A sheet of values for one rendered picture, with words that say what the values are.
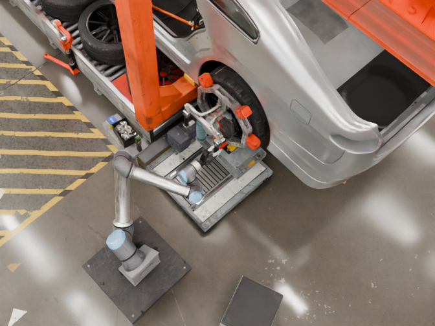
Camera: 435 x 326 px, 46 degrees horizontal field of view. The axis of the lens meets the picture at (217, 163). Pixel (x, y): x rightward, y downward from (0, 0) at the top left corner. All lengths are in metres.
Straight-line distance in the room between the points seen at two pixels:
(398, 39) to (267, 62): 1.69
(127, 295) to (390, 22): 2.92
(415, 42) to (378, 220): 3.20
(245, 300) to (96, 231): 1.42
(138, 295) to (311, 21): 2.57
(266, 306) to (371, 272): 1.08
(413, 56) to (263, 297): 2.66
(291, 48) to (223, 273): 2.02
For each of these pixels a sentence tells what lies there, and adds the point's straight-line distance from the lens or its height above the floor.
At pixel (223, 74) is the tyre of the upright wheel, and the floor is 1.14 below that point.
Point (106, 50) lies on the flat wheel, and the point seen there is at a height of 0.49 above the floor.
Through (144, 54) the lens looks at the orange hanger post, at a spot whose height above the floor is 1.48.
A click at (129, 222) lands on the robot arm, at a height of 0.54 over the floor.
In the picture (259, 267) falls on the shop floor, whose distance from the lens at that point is 4.38.
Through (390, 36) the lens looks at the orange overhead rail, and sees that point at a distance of 1.69.
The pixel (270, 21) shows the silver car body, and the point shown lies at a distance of 3.25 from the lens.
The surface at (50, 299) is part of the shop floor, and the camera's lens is 4.42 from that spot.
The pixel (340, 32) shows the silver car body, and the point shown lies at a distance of 4.41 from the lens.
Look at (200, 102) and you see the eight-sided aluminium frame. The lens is 4.07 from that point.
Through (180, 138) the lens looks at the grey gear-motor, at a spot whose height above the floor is 0.40.
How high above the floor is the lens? 4.18
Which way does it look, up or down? 63 degrees down
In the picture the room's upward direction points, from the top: 6 degrees clockwise
